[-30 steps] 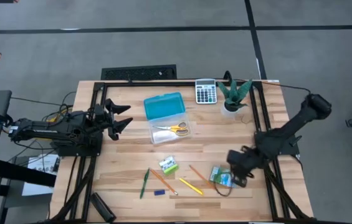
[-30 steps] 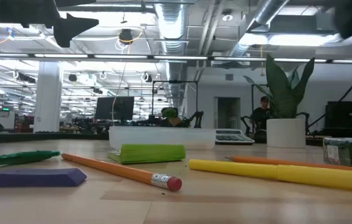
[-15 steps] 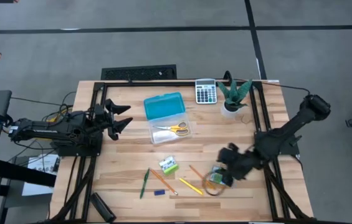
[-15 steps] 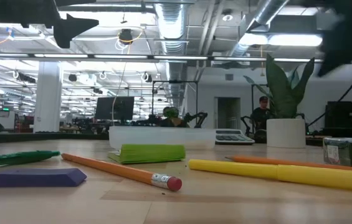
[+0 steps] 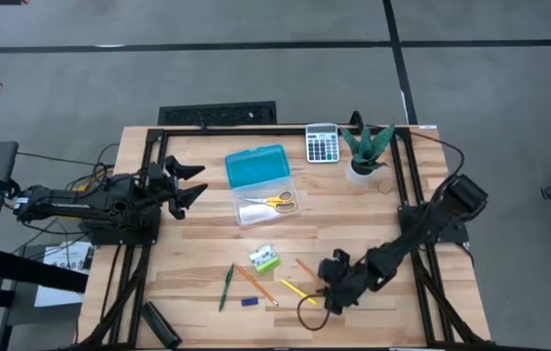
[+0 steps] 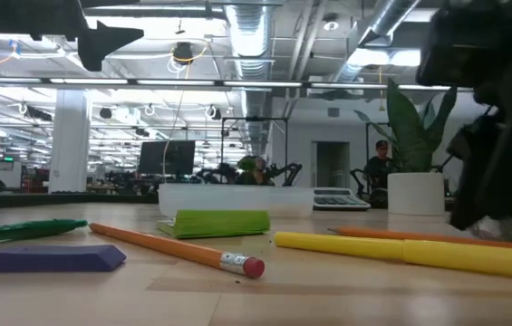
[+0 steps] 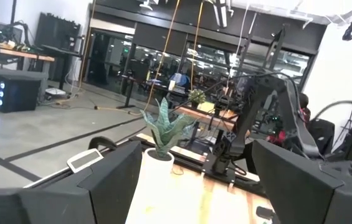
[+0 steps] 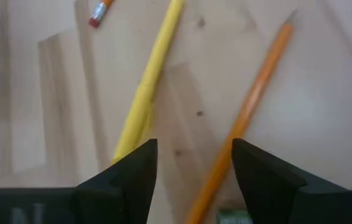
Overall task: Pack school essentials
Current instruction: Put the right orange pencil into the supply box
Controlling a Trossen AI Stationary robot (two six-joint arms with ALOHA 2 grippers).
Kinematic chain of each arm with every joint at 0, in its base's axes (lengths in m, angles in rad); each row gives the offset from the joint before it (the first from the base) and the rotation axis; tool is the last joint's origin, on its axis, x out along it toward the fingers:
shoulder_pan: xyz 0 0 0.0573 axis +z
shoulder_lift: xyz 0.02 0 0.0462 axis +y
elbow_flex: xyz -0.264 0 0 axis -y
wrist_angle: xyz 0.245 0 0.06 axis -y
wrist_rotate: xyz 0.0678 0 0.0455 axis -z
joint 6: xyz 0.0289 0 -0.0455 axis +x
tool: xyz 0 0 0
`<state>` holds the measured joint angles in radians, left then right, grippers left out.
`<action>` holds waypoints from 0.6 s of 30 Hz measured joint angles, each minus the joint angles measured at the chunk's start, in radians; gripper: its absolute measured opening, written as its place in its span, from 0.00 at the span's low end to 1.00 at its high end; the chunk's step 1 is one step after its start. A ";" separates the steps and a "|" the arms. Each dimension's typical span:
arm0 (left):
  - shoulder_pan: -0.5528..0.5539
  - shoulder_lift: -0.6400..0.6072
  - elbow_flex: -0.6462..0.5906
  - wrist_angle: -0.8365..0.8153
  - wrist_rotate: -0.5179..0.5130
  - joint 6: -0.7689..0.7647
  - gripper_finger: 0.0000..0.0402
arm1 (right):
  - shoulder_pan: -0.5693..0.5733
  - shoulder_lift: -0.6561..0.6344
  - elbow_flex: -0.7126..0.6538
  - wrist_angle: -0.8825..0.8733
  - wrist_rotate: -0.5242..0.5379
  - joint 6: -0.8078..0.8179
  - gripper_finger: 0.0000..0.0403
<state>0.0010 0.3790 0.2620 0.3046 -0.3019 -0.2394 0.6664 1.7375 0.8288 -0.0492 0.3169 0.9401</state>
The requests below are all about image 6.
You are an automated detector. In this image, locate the clear pencil box blue lid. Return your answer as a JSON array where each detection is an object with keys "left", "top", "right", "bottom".
[{"left": 157, "top": 182, "right": 315, "bottom": 219}]

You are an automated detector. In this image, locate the black aluminium table frame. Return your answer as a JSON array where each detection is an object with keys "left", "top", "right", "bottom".
[{"left": 0, "top": 192, "right": 159, "bottom": 212}]

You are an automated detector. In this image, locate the green plant in white pot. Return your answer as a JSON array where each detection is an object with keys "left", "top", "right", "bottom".
[{"left": 353, "top": 77, "right": 459, "bottom": 216}]

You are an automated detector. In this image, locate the orange pencil with pink eraser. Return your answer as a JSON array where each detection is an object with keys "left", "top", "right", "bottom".
[{"left": 88, "top": 222, "right": 266, "bottom": 280}]

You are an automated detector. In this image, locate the person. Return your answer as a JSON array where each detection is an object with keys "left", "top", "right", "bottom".
[
  {"left": 362, "top": 139, "right": 397, "bottom": 191},
  {"left": 237, "top": 156, "right": 275, "bottom": 187}
]

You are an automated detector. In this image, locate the dark computer monitor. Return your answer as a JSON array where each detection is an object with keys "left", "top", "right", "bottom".
[{"left": 137, "top": 139, "right": 197, "bottom": 177}]

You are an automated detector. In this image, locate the blue-purple wedge eraser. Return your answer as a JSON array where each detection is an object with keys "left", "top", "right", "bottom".
[{"left": 0, "top": 244, "right": 128, "bottom": 273}]

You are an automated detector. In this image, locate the yellow highlighter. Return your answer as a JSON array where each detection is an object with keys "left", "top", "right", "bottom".
[{"left": 274, "top": 231, "right": 512, "bottom": 282}]

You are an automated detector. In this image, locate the overhead rig light bar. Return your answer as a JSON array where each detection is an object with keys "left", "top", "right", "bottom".
[{"left": 0, "top": 75, "right": 474, "bottom": 91}]

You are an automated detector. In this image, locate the white square pillar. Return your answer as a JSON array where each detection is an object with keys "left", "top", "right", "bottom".
[{"left": 48, "top": 89, "right": 92, "bottom": 195}]

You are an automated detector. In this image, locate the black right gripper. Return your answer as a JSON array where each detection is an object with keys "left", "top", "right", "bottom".
[{"left": 448, "top": 49, "right": 512, "bottom": 232}]

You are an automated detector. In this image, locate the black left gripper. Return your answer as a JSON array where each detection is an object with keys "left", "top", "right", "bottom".
[{"left": 0, "top": 0, "right": 145, "bottom": 72}]

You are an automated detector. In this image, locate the green sticky note pad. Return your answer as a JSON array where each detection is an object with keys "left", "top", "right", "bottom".
[{"left": 156, "top": 209, "right": 272, "bottom": 240}]

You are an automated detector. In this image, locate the green pen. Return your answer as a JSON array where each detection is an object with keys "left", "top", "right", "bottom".
[{"left": 0, "top": 218, "right": 89, "bottom": 245}]

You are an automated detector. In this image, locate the grey desk calculator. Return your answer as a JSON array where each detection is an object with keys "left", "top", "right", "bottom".
[{"left": 312, "top": 187, "right": 372, "bottom": 213}]

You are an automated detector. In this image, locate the black overhead camera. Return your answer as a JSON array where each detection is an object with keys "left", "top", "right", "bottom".
[{"left": 172, "top": 41, "right": 195, "bottom": 66}]

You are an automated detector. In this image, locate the silver ventilation duct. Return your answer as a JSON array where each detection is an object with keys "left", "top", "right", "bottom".
[{"left": 223, "top": 0, "right": 275, "bottom": 155}]

